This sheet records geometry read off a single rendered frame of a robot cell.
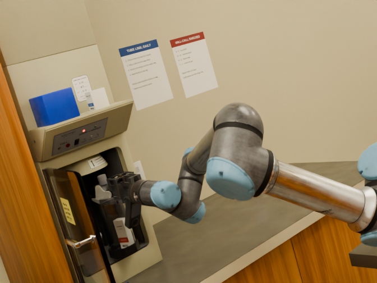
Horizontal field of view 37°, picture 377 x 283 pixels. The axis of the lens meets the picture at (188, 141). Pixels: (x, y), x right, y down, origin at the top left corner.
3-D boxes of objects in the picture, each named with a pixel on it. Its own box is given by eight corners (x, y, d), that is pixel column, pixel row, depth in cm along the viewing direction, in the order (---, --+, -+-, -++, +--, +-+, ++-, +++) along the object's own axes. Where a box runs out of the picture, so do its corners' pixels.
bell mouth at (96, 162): (48, 181, 194) (43, 165, 194) (92, 163, 205) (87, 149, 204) (72, 181, 181) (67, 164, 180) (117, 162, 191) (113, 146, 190)
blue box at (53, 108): (37, 127, 172) (27, 99, 171) (65, 118, 178) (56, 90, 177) (51, 125, 165) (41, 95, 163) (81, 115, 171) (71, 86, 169)
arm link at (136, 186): (162, 200, 168) (140, 210, 163) (153, 199, 172) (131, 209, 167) (155, 176, 167) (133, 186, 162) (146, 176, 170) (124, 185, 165)
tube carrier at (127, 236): (102, 254, 189) (83, 193, 185) (128, 240, 195) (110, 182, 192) (119, 258, 180) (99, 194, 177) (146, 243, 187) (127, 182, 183)
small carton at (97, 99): (90, 110, 181) (84, 92, 180) (104, 106, 184) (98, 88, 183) (95, 110, 177) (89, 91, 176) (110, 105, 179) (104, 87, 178)
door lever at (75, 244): (83, 238, 159) (80, 230, 159) (95, 243, 151) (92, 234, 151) (65, 246, 157) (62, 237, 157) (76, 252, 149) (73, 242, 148)
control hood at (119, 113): (37, 162, 173) (27, 131, 171) (124, 130, 192) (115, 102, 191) (54, 161, 164) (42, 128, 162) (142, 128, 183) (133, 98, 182)
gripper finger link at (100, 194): (88, 185, 181) (111, 181, 177) (93, 202, 182) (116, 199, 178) (82, 188, 178) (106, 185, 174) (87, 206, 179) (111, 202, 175)
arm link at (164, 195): (178, 214, 158) (156, 202, 153) (155, 211, 166) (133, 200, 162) (188, 188, 160) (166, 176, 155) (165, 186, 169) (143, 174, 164)
